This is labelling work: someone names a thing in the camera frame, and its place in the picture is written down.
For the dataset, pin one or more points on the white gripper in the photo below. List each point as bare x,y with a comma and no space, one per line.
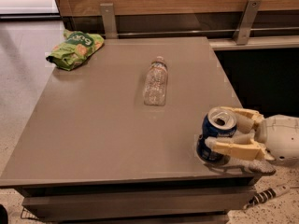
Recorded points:
282,138

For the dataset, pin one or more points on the blue pepsi can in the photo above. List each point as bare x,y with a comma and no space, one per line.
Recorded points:
218,122

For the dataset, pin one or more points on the green rice chip bag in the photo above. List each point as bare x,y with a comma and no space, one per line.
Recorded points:
75,50

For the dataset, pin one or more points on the clear plastic water bottle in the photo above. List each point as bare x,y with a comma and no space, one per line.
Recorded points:
154,92

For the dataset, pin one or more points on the grey drawer cabinet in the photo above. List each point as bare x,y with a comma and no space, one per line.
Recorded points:
93,152

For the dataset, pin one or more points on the right metal bracket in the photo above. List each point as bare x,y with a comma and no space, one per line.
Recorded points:
242,32

